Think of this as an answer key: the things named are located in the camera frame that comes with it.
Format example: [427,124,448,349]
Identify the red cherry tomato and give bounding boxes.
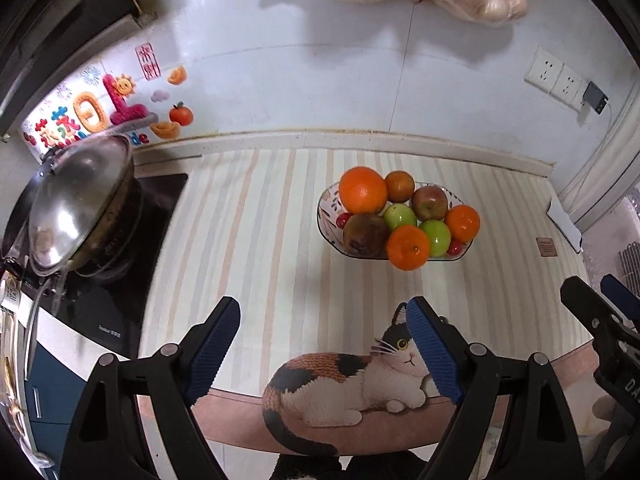
[447,238,465,256]

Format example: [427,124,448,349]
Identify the white folded cloth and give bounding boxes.
[546,196,584,254]

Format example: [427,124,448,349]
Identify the black gas stove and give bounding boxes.
[40,174,188,359]

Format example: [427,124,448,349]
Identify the green apple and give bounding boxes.
[383,204,418,232]
[420,220,451,258]

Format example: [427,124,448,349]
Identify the black plug adapter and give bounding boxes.
[582,81,608,115]

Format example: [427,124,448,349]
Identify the red apple upper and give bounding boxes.
[411,184,448,221]

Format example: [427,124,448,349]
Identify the green apple centre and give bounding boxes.
[383,204,418,232]

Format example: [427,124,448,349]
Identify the steel wok with lid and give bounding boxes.
[1,132,143,278]

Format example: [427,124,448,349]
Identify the small dark orange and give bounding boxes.
[385,170,416,204]

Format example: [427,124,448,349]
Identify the dark red apple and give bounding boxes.
[343,214,390,258]

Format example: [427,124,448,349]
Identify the large orange on plate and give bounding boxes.
[338,166,387,214]

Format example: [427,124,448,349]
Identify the striped cat table mat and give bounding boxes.
[138,148,598,452]

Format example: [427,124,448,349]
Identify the patterned ceramic fruit plate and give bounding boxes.
[317,181,473,261]

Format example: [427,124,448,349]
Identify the white wall socket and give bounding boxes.
[524,47,587,110]

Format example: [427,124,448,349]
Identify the colourful wall stickers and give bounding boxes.
[20,41,195,156]

